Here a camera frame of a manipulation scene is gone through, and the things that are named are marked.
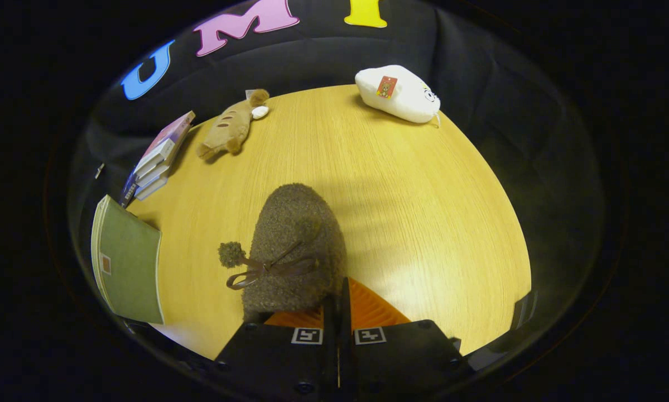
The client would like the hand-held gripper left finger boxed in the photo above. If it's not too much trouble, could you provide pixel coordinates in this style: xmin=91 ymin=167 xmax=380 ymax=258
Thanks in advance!
xmin=214 ymin=296 xmax=338 ymax=402

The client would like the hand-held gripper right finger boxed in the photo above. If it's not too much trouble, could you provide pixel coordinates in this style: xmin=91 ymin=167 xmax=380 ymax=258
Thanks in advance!
xmin=340 ymin=276 xmax=471 ymax=402

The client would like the brown fuzzy slipper shoe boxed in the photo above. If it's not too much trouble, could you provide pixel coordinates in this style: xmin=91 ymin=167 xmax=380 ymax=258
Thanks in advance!
xmin=218 ymin=183 xmax=348 ymax=324

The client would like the green fabric storage box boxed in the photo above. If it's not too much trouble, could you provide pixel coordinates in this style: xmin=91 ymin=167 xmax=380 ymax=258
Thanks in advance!
xmin=90 ymin=194 xmax=165 ymax=326

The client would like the brown bread-shaped plush toy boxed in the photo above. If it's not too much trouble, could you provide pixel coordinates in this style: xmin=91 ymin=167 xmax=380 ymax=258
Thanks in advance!
xmin=196 ymin=88 xmax=271 ymax=162

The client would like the white paperback book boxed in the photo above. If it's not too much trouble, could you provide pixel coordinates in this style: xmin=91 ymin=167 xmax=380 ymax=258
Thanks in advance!
xmin=134 ymin=140 xmax=176 ymax=179
xmin=134 ymin=166 xmax=171 ymax=202

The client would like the white plush toy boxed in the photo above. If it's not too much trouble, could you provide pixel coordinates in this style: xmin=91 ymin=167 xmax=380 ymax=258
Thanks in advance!
xmin=355 ymin=65 xmax=442 ymax=125

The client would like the blue cover book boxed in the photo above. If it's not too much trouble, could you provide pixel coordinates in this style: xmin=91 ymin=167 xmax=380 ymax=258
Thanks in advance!
xmin=119 ymin=172 xmax=141 ymax=209

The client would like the pink cover book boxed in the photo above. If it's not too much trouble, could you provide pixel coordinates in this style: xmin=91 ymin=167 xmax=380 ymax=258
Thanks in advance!
xmin=143 ymin=111 xmax=196 ymax=161

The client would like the black backdrop cloth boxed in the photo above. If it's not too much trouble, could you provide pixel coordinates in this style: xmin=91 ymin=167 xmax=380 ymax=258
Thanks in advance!
xmin=66 ymin=0 xmax=608 ymax=336

